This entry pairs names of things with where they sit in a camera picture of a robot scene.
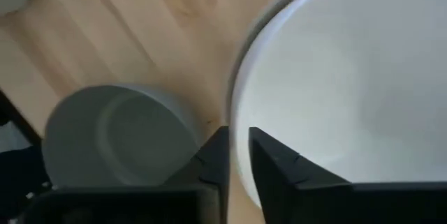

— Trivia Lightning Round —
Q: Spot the dark grey bowl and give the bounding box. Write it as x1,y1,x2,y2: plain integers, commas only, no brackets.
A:
41,83,200,188

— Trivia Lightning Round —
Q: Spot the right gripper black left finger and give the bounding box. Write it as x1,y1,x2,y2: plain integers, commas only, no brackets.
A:
166,125,230,224

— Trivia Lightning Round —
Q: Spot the black aluminium table frame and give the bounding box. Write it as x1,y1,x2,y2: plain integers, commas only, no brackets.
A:
0,89,45,148

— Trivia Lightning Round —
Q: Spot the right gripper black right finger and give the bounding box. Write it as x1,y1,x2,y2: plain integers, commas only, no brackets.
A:
248,126,352,224

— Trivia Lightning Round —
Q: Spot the white bowl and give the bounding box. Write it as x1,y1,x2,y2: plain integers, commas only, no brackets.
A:
228,0,447,211

